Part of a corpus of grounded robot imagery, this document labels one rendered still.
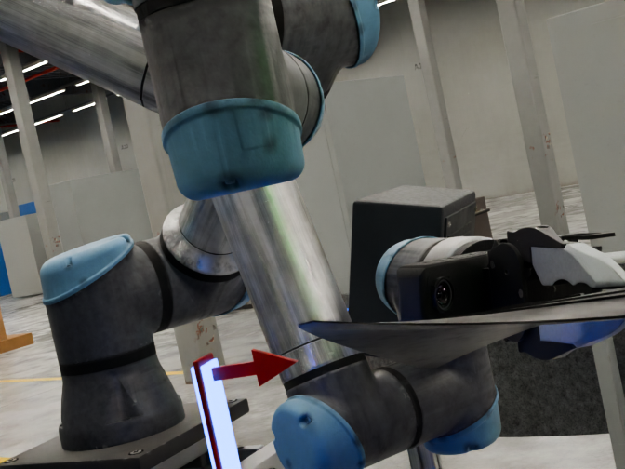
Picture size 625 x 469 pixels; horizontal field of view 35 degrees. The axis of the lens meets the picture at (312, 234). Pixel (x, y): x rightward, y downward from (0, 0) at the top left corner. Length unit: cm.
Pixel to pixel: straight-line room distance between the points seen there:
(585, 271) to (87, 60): 35
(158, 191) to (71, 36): 668
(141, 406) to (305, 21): 50
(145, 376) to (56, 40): 59
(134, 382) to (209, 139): 69
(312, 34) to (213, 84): 43
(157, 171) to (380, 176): 404
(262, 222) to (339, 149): 954
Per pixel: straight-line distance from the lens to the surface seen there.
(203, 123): 53
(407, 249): 91
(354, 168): 1053
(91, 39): 69
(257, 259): 85
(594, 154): 720
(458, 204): 127
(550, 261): 69
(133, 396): 119
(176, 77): 54
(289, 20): 94
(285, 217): 85
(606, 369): 246
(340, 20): 98
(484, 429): 92
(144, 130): 740
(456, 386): 89
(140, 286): 120
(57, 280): 120
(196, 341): 740
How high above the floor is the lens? 129
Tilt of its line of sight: 3 degrees down
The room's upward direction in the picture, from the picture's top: 12 degrees counter-clockwise
